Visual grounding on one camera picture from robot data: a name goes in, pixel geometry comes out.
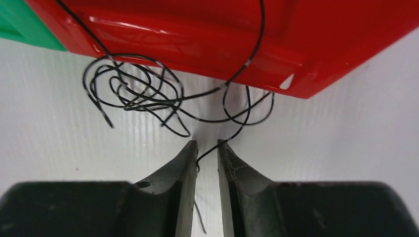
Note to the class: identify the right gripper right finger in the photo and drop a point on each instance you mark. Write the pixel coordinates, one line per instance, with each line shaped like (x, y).
(256, 206)

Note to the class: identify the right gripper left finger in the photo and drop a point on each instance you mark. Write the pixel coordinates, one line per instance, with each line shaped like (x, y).
(160, 205)

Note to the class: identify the red plastic bin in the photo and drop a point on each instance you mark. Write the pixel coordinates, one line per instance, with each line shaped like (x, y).
(306, 46)

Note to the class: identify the green plastic bin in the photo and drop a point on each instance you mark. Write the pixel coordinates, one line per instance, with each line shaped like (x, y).
(19, 23)

